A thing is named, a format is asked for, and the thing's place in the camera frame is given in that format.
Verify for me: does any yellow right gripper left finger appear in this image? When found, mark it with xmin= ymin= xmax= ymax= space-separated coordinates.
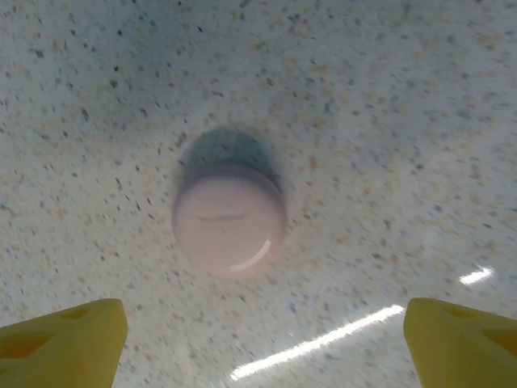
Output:
xmin=0 ymin=297 xmax=129 ymax=388

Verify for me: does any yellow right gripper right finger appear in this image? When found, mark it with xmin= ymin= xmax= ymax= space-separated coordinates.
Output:
xmin=403 ymin=297 xmax=517 ymax=388

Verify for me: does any pink earbuds charging case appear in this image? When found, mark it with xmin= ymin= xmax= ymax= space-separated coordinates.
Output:
xmin=171 ymin=163 xmax=288 ymax=279

